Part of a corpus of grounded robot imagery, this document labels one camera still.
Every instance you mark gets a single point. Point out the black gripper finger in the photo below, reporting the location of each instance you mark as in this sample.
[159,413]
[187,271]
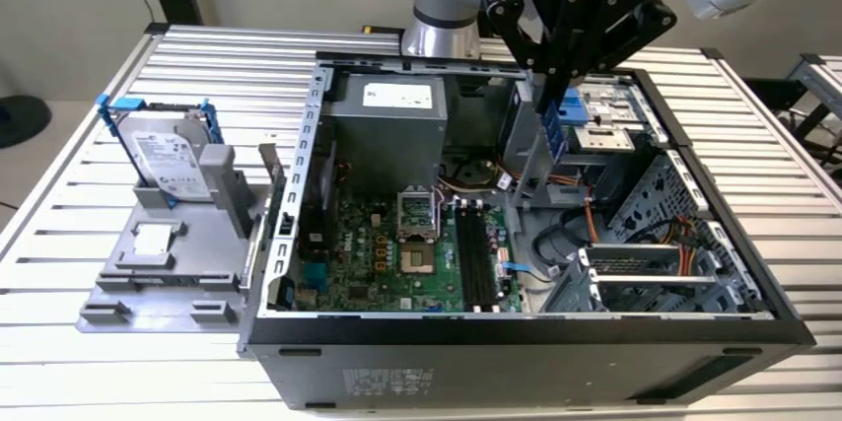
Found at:
[638,26]
[519,21]

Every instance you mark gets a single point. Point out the RAM stick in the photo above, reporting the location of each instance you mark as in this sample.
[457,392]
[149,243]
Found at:
[164,284]
[554,140]

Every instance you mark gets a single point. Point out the black RAM slot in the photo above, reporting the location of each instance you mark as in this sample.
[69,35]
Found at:
[488,253]
[472,253]
[464,253]
[480,253]

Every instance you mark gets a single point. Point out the blue drive bay latch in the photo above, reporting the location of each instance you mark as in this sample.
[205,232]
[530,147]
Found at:
[578,110]

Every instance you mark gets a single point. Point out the yellow black connector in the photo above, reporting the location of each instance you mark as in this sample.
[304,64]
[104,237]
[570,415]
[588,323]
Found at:
[373,29]

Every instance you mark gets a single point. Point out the neighbouring metal table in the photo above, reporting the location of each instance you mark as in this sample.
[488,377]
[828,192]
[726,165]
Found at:
[812,71]

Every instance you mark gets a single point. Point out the grey power supply unit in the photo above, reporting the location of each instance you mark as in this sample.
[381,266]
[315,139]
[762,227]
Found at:
[388,145]

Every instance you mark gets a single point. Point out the black case fan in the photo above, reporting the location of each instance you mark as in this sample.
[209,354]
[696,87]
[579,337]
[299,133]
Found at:
[321,194]

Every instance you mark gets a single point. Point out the grey disk bay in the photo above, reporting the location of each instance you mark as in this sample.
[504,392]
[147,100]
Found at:
[631,256]

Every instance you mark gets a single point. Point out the CPU socket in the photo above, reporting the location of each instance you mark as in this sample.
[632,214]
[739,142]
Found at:
[417,257]

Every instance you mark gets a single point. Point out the green motherboard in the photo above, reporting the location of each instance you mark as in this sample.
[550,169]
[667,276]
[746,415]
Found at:
[368,288]

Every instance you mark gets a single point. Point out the teal board connector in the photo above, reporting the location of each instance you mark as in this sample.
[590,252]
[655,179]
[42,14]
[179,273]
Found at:
[315,275]

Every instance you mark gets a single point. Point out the hard disk in blue carrier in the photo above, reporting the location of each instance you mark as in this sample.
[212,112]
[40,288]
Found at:
[164,160]

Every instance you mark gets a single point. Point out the grey parts rack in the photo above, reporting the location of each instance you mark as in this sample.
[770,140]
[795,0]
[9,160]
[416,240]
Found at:
[197,243]

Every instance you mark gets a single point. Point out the silver CPU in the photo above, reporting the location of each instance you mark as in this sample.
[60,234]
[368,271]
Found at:
[152,241]

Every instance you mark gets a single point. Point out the black open PC case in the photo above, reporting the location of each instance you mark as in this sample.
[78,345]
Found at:
[460,371]

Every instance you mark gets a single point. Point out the black round stand base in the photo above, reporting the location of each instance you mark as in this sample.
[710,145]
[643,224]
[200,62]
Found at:
[22,120]

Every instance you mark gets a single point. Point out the graphics card with metal bracket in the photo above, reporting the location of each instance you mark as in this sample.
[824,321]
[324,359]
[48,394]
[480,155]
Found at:
[272,179]

